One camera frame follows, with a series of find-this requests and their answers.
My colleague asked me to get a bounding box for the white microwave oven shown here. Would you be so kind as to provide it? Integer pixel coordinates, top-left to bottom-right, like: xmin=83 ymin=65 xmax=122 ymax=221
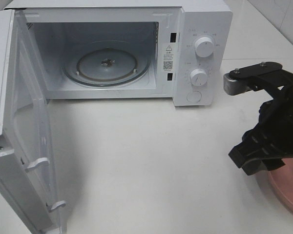
xmin=5 ymin=0 xmax=233 ymax=106

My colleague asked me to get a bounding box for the glass turntable plate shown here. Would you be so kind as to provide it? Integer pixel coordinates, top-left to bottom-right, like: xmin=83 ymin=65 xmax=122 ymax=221
xmin=63 ymin=40 xmax=151 ymax=87

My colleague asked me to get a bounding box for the white door release button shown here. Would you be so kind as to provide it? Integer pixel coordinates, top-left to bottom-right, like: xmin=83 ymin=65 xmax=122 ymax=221
xmin=187 ymin=91 xmax=202 ymax=103

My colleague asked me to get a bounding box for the white control knob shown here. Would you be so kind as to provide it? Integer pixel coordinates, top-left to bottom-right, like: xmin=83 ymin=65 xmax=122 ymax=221
xmin=190 ymin=68 xmax=208 ymax=86
xmin=194 ymin=36 xmax=215 ymax=58

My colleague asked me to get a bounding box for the white lower control knob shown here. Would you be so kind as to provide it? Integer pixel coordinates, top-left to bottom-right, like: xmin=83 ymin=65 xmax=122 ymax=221
xmin=190 ymin=68 xmax=208 ymax=86

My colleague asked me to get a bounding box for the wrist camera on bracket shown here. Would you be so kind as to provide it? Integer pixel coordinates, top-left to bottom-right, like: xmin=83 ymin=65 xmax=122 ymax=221
xmin=223 ymin=62 xmax=283 ymax=96

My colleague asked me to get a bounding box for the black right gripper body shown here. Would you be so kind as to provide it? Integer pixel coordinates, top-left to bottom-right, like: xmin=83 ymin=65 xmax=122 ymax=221
xmin=242 ymin=73 xmax=293 ymax=159

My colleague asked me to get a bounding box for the white microwave door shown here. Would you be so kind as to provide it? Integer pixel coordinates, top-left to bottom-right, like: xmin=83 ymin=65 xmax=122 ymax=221
xmin=0 ymin=9 xmax=66 ymax=234

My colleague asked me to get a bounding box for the warning label sticker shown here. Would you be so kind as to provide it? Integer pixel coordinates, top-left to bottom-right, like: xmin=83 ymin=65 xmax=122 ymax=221
xmin=161 ymin=43 xmax=174 ymax=72

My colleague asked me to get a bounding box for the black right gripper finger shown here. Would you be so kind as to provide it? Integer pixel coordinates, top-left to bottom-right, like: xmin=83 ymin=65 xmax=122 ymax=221
xmin=229 ymin=139 xmax=285 ymax=176

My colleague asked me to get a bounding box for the white upper control knob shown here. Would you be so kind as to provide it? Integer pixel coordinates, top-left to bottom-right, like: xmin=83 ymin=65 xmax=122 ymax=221
xmin=194 ymin=36 xmax=215 ymax=58

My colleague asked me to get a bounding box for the pink plate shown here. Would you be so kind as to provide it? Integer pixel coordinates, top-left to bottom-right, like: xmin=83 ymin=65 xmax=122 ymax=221
xmin=255 ymin=158 xmax=293 ymax=214

